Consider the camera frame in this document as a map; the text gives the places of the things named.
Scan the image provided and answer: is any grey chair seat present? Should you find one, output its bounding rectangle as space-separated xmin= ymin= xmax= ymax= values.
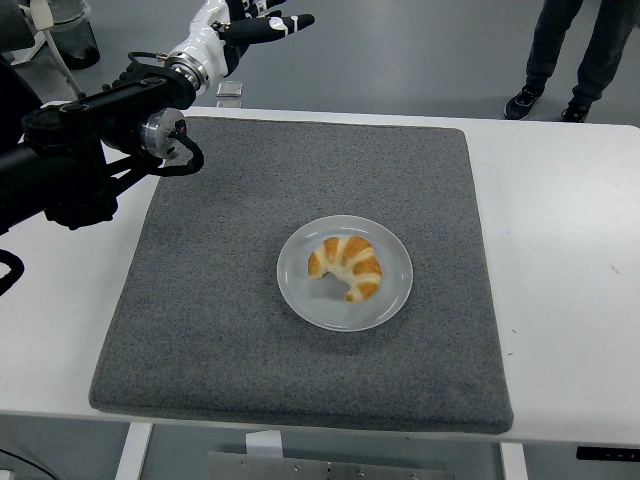
xmin=0 ymin=0 xmax=36 ymax=54

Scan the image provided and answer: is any black table control panel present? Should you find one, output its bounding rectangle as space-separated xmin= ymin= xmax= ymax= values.
xmin=575 ymin=444 xmax=640 ymax=461

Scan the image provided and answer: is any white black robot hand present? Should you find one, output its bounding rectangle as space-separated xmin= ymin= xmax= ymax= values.
xmin=169 ymin=0 xmax=317 ymax=84

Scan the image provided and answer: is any white chair base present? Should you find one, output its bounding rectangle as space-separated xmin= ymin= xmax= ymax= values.
xmin=9 ymin=0 xmax=84 ymax=99

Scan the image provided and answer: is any white table leg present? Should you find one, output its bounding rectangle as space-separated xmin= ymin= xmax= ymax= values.
xmin=499 ymin=442 xmax=528 ymax=480
xmin=114 ymin=422 xmax=154 ymax=480

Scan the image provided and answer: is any black trash bin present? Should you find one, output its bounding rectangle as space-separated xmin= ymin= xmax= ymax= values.
xmin=49 ymin=0 xmax=101 ymax=70

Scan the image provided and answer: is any grey felt mat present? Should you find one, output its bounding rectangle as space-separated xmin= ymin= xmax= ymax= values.
xmin=88 ymin=115 xmax=516 ymax=435

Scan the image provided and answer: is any golden croissant bread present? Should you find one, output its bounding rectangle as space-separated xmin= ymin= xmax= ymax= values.
xmin=307 ymin=235 xmax=384 ymax=303

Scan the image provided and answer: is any round grey plate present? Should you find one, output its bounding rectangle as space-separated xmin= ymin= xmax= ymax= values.
xmin=276 ymin=214 xmax=415 ymax=333

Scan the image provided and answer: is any person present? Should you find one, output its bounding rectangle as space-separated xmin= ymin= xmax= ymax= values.
xmin=503 ymin=0 xmax=640 ymax=124

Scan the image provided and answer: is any grey metal plate with screws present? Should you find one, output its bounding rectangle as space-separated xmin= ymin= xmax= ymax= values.
xmin=206 ymin=451 xmax=456 ymax=480

